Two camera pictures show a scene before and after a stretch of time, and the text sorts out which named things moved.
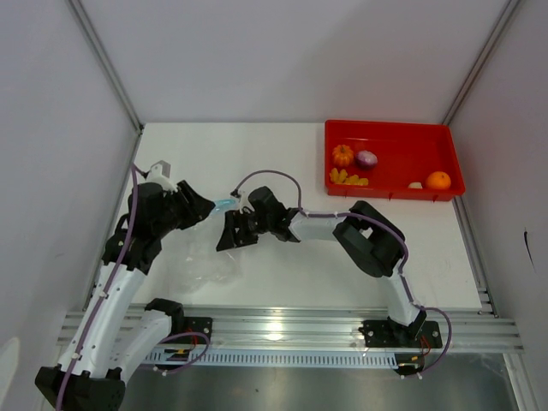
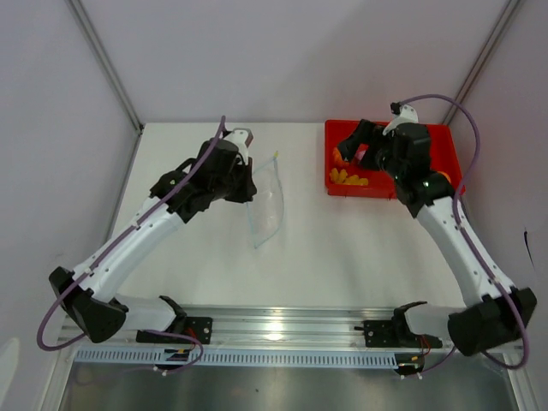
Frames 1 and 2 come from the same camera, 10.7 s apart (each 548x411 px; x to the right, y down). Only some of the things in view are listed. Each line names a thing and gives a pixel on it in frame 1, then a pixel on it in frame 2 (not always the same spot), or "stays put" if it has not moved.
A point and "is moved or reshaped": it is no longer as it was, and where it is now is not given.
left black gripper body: (167, 223) → (235, 187)
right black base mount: (385, 334) stays put
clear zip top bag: (198, 265) is moved or reshaped
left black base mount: (185, 324) stays put
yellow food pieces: (341, 177) stays put
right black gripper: (228, 240) → (363, 134)
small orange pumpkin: (342, 155) stays put
